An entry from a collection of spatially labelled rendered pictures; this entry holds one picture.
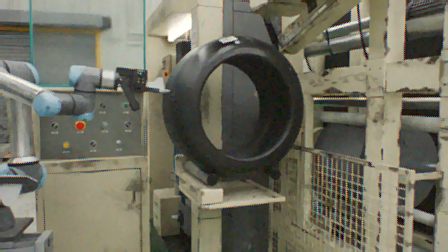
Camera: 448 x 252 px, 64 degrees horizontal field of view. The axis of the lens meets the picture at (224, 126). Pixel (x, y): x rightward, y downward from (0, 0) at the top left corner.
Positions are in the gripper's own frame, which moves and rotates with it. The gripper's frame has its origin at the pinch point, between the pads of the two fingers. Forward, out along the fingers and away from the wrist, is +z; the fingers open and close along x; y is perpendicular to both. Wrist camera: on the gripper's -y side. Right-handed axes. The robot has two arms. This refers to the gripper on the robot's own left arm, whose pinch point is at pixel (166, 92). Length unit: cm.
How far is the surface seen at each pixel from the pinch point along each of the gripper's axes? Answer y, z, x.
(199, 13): 40, 17, 26
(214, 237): -68, 37, 28
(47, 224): -69, -42, 56
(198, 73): 7.6, 8.5, -12.0
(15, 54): 110, -215, 970
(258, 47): 20.9, 31.7, -12.0
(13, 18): 195, -219, 926
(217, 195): -38.1, 21.6, -9.5
